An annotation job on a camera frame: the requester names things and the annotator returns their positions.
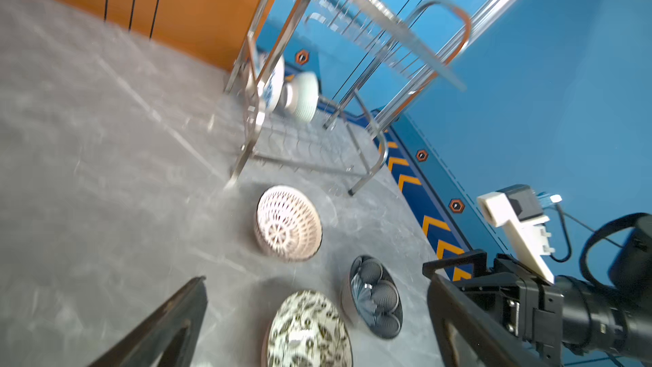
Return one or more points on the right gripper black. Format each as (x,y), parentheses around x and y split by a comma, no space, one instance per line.
(522,302)

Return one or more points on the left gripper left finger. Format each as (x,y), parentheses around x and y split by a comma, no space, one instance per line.
(169,336)

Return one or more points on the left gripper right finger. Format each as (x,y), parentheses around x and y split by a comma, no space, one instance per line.
(466,335)

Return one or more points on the pale green ribbed bowl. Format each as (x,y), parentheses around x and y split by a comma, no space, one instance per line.
(302,96)

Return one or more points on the stainless steel dish rack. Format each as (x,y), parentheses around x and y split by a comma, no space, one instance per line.
(363,53)

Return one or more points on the blue floral white bowl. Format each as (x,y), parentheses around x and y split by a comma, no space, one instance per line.
(272,90)

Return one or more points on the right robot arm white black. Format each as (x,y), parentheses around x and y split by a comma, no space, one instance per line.
(613,318)

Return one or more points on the dark blue petal bowl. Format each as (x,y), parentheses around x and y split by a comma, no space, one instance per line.
(370,298)

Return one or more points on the white brown lattice bowl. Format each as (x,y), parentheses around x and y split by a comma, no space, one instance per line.
(287,225)

